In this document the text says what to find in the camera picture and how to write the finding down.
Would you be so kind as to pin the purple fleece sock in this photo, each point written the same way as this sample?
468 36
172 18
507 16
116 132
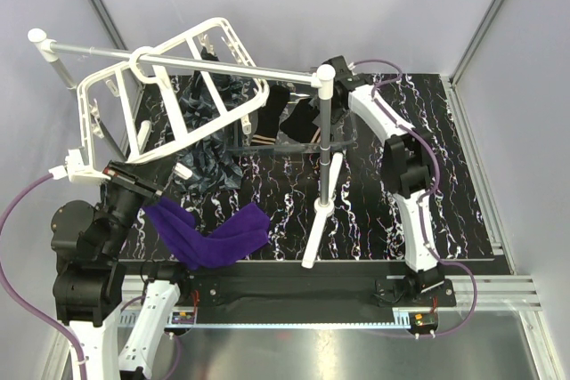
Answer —
241 235

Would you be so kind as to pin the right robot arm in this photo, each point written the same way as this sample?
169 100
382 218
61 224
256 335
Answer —
409 169

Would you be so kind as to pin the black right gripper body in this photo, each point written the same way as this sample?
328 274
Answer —
337 111

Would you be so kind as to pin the white clip drying hanger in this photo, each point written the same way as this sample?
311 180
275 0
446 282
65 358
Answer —
181 46

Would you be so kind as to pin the clear plastic bin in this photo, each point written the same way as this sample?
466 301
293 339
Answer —
238 142

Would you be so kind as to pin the dark patterned sock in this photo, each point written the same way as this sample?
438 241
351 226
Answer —
213 167

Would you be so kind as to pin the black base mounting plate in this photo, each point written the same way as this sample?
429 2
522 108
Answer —
263 293

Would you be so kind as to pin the black striped sock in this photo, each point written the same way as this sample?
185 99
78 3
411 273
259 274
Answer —
268 117

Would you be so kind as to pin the metal hanging rack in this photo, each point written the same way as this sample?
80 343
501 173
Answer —
322 80

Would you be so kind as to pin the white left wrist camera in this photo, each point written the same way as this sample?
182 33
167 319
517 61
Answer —
78 169

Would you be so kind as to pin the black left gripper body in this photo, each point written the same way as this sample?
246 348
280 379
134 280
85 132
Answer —
131 177

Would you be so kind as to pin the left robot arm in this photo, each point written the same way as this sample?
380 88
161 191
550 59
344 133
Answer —
88 288

